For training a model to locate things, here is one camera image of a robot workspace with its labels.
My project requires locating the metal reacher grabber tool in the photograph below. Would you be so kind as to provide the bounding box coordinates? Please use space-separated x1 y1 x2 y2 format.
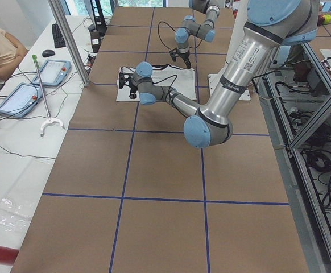
32 55 65 137

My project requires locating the near blue teach pendant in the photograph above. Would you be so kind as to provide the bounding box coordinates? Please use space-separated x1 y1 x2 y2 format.
0 83 42 118

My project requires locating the black keyboard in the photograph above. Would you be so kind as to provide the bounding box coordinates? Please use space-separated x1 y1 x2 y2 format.
52 23 66 48

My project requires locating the blue teach pendant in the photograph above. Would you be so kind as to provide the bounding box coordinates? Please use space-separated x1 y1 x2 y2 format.
36 60 71 88
0 83 42 118

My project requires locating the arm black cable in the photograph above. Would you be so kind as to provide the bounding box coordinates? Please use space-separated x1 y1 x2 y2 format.
119 65 180 109
157 8 203 55

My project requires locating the black pendant cable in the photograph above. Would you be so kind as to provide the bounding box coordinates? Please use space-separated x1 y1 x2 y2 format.
0 65 78 160

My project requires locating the clear plastic bag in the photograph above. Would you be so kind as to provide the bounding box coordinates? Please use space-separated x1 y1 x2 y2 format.
0 197 33 233

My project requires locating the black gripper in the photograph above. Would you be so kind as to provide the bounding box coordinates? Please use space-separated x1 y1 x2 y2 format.
169 48 191 68
118 72 138 99

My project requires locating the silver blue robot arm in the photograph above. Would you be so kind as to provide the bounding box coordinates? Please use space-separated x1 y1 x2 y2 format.
169 0 225 69
118 0 319 148

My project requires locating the grey cartoon print t-shirt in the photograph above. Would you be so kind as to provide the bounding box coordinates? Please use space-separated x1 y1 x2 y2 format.
116 64 196 102

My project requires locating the far blue teach pendant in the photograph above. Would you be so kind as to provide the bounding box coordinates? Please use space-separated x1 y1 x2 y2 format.
36 60 71 88

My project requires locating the black computer mouse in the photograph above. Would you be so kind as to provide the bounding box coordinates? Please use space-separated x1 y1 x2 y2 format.
42 49 55 57

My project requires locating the person in beige shirt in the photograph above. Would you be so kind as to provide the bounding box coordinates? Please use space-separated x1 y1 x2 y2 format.
0 28 28 81

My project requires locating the aluminium frame post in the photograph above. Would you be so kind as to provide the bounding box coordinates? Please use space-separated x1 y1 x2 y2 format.
48 0 90 87

